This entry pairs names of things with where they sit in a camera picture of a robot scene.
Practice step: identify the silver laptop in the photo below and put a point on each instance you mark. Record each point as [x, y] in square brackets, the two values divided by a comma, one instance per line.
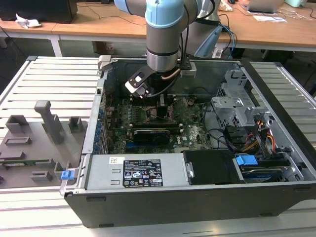
[264, 5]

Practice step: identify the crumpled white paper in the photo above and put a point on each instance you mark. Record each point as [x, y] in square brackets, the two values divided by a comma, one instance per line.
[27, 22]

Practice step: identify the black open PC case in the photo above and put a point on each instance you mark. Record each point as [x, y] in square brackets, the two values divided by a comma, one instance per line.
[172, 207]

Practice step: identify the silver metal drive cage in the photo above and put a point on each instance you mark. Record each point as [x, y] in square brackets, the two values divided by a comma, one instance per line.
[232, 106]

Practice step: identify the black plastic shroud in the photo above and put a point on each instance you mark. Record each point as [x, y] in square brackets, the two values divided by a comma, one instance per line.
[209, 168]

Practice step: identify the white wrist camera black mount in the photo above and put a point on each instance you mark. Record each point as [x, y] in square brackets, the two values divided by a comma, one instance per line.
[138, 79]

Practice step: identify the round coin cell battery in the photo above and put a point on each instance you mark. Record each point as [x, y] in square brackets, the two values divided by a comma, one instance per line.
[191, 100]

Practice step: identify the black RAM slot row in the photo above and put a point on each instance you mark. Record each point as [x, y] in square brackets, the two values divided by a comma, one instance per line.
[138, 101]
[175, 129]

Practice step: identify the white paper sheet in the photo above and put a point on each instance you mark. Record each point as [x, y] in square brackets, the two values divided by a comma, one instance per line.
[270, 18]

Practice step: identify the blue case latch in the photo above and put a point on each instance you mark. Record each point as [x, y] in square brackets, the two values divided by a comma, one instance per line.
[67, 175]

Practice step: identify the mint green appliance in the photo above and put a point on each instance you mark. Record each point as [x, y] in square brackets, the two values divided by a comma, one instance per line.
[296, 3]

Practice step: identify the beige crumpled object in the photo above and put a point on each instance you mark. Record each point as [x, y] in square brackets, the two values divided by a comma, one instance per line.
[227, 5]

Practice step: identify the hard disk in blue carrier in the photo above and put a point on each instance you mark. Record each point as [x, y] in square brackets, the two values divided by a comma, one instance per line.
[246, 163]

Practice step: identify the green RAM stick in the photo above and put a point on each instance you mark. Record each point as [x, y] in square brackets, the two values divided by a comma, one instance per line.
[29, 162]

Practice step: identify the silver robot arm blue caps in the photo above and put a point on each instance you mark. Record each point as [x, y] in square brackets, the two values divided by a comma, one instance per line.
[161, 39]

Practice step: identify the grey parts rack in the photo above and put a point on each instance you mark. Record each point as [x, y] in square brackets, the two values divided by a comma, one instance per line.
[37, 148]

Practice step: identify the black graphics card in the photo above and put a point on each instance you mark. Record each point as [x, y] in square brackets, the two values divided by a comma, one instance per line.
[151, 137]

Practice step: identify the green motherboard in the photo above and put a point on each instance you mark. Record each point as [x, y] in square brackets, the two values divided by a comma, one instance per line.
[192, 138]

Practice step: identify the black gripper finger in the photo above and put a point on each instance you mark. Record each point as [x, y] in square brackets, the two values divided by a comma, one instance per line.
[162, 112]

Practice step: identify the grey power supply unit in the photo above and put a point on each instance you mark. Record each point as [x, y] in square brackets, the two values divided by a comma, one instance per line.
[103, 172]

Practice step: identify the wooden desk white frame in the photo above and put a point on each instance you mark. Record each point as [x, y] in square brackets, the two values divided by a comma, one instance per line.
[24, 30]
[98, 24]

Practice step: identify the black computer box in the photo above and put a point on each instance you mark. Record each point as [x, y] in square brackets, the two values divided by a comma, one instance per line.
[37, 10]

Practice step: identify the brown cardboard box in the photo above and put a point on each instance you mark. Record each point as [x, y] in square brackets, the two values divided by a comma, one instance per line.
[103, 48]

